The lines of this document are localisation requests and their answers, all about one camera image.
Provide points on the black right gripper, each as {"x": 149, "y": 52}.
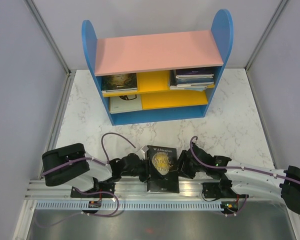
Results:
{"x": 184, "y": 171}

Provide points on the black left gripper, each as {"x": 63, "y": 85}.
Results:
{"x": 146, "y": 174}

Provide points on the black W.S. book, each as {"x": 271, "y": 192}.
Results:
{"x": 163, "y": 176}

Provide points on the grey book with letter G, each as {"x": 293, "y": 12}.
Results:
{"x": 125, "y": 103}

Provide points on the teal ocean cover book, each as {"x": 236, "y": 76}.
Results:
{"x": 186, "y": 86}

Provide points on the yellow book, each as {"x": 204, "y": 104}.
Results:
{"x": 119, "y": 93}

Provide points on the dark navy book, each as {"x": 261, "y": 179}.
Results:
{"x": 204, "y": 80}

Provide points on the green forest cover book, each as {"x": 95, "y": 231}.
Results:
{"x": 119, "y": 83}

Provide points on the purple Robinson Crusoe book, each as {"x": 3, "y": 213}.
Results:
{"x": 193, "y": 73}

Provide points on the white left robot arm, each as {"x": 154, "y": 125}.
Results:
{"x": 71, "y": 165}

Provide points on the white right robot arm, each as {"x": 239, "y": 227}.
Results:
{"x": 282, "y": 185}

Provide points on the light blue book with barcode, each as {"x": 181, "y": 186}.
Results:
{"x": 198, "y": 88}

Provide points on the blue pink yellow bookshelf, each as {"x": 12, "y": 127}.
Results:
{"x": 158, "y": 52}

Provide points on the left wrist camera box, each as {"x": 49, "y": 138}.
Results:
{"x": 142, "y": 152}

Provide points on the white slotted cable duct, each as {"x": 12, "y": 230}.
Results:
{"x": 129, "y": 205}

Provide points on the aluminium frame rail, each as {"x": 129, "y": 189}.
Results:
{"x": 132, "y": 188}

